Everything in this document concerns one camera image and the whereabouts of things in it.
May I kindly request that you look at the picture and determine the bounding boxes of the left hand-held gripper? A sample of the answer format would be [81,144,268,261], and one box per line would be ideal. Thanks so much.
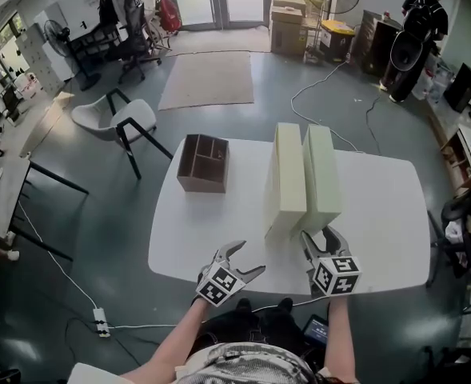
[190,239,267,309]

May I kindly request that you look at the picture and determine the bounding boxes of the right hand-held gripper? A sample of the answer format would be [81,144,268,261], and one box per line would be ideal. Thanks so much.
[299,225,362,299]

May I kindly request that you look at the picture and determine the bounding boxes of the cream box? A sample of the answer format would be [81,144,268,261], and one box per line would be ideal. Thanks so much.
[262,122,308,244]
[298,124,343,234]

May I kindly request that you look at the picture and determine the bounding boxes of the person's left forearm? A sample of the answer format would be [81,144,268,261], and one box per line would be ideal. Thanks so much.
[118,300,210,384]

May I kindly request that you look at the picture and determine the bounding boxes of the person's right forearm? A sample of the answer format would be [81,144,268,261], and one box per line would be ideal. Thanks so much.
[325,294,360,384]

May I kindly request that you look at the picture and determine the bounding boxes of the person's black trousers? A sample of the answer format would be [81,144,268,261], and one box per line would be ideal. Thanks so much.
[194,297,328,359]

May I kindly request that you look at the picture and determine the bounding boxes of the small black screen device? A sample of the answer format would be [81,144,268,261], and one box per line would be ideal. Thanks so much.
[301,314,330,350]

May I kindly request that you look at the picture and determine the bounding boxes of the brown wooden compartment organizer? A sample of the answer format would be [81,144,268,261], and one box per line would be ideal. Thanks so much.
[176,133,230,194]

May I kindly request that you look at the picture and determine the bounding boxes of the person's patterned shirt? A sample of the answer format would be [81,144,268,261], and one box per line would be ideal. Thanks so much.
[174,342,320,384]

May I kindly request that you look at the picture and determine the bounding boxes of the black office chair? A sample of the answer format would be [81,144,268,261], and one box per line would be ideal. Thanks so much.
[426,192,471,287]
[117,0,164,86]

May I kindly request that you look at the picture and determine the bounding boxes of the white power strip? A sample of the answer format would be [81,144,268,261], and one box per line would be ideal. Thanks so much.
[93,306,111,338]

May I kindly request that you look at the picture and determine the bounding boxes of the white chair black legs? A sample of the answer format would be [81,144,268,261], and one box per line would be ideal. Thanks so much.
[70,87,174,181]

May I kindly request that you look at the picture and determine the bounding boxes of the beige floor mat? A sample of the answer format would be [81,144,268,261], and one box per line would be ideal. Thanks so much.
[158,50,255,111]

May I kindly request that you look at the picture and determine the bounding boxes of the black bin yellow lid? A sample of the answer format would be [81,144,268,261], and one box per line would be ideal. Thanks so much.
[320,19,356,64]

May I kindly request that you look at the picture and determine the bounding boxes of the black square box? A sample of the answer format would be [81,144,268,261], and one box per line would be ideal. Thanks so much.
[442,62,471,114]

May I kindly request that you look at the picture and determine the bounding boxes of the dark wooden cabinet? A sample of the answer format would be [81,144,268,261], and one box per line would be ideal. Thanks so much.
[357,9,404,75]

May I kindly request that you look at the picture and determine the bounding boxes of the tall cardboard box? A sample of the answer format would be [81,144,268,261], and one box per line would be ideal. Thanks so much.
[269,8,308,56]

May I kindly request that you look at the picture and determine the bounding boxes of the flat cardboard box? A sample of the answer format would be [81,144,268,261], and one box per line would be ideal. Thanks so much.
[272,0,306,14]

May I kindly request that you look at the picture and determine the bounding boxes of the grey table black legs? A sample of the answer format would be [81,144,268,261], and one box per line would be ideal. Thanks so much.
[0,156,90,262]

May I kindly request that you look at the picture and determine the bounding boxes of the red backpack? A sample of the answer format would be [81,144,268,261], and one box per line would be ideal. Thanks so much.
[158,0,183,34]

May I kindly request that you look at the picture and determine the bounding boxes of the white locker cabinet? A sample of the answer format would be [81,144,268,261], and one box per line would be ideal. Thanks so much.
[17,24,66,98]

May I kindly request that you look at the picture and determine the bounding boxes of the black floor cable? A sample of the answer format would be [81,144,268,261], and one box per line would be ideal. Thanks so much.
[365,96,382,155]

